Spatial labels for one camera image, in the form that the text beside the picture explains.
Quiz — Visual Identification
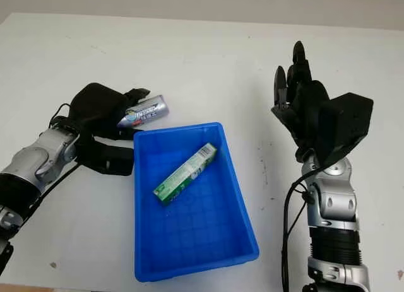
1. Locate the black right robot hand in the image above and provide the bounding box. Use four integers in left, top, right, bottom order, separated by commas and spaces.
271, 40, 331, 163

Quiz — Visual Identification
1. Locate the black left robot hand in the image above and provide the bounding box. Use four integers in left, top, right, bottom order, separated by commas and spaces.
67, 81, 151, 140

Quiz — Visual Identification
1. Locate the purple garbage bag roll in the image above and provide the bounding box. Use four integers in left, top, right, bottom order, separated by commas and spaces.
116, 94, 172, 129

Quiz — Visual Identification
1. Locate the green toothpaste box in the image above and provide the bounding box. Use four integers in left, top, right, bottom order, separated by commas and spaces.
152, 142, 219, 208

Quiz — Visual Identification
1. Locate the blue plastic tray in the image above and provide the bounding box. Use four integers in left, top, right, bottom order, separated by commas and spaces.
132, 121, 261, 284

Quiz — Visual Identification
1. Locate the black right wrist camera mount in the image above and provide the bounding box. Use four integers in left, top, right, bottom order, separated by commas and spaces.
316, 92, 374, 167

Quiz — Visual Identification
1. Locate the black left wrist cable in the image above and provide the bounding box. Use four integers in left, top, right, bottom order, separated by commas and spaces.
12, 102, 81, 220

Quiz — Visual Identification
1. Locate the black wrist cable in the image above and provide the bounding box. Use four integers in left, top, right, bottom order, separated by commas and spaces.
278, 169, 320, 292
12, 102, 81, 220

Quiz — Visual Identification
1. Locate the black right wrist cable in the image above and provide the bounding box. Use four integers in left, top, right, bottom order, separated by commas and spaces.
278, 169, 320, 292

